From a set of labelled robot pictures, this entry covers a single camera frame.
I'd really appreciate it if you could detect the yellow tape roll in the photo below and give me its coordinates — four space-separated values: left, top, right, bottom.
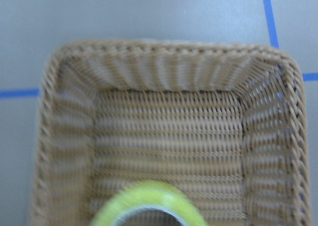
90 180 207 226

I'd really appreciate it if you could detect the brown wicker basket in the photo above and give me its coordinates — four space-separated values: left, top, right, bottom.
29 40 313 226

